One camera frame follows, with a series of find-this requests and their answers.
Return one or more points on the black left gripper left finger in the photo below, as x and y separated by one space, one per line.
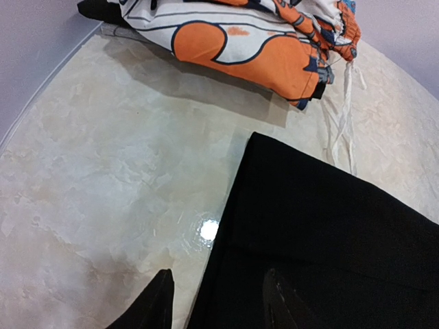
153 308

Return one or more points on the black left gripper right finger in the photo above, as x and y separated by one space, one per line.
282 306

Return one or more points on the black t-shirt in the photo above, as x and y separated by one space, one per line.
355 255

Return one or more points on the colourful patterned folded shorts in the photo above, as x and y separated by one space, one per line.
283 46

